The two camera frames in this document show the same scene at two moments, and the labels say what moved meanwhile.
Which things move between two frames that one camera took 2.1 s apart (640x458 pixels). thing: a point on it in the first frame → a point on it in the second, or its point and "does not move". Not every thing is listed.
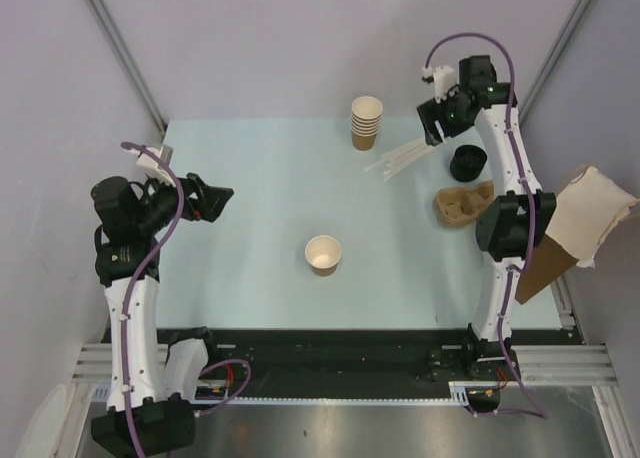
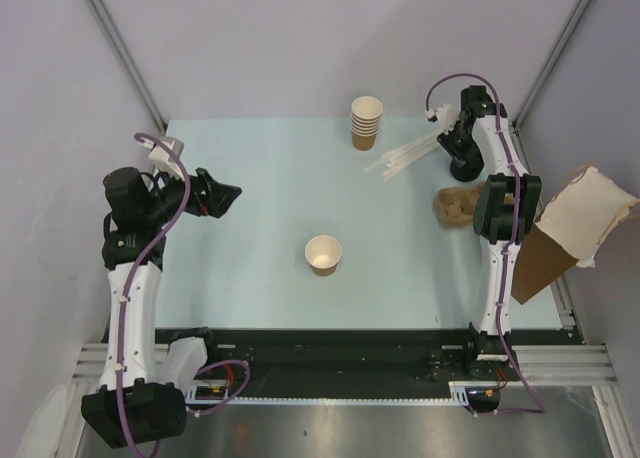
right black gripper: [432, 111] → [447, 140]
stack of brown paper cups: [366, 112] does not move
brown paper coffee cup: [323, 253] does not move
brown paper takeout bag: [583, 211] does not move
